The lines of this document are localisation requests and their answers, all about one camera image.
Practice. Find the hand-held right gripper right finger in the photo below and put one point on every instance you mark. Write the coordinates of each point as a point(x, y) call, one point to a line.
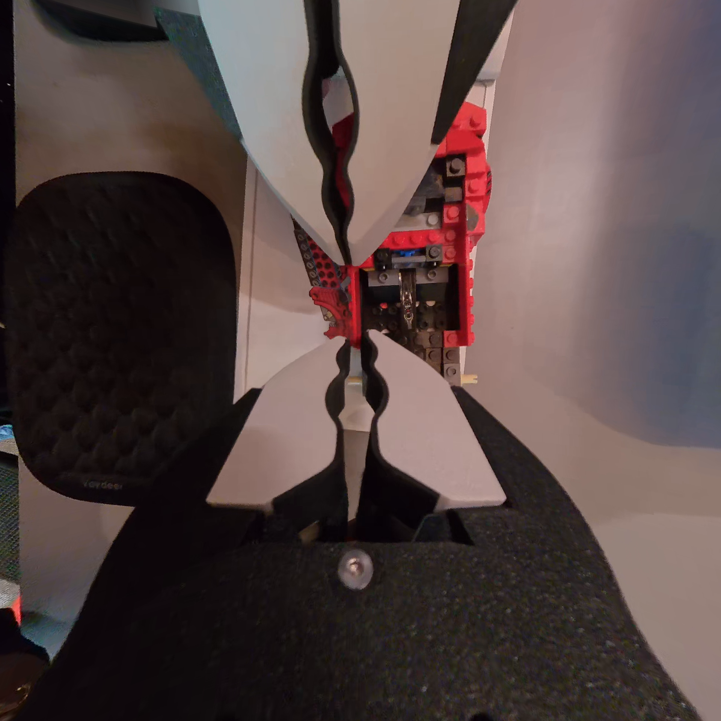
point(434, 445)

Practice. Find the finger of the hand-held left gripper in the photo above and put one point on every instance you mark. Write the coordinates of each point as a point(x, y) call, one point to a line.
point(259, 79)
point(406, 90)

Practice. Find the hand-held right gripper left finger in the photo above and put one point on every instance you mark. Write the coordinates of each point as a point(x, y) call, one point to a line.
point(276, 451)

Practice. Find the red and black lego car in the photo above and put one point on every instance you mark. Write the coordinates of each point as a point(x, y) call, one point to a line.
point(451, 203)

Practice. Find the lego instruction booklet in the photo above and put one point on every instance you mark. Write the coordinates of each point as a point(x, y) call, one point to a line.
point(270, 316)

